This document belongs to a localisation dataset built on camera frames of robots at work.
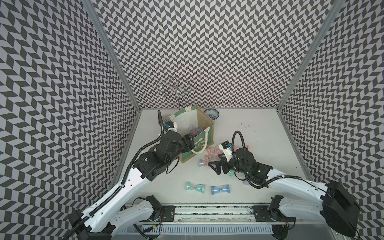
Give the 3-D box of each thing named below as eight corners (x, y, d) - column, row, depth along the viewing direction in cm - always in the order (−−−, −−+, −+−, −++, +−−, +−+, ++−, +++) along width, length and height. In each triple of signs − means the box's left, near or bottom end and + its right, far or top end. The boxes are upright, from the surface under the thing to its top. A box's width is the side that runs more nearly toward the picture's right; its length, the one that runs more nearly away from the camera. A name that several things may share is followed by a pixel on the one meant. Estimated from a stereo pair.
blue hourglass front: (211, 194, 80) (211, 193, 78) (210, 187, 82) (210, 185, 80) (229, 193, 80) (230, 191, 78) (228, 185, 83) (229, 184, 81)
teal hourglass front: (185, 190, 82) (184, 187, 79) (186, 183, 84) (186, 181, 81) (204, 193, 81) (204, 191, 78) (205, 186, 83) (205, 184, 80)
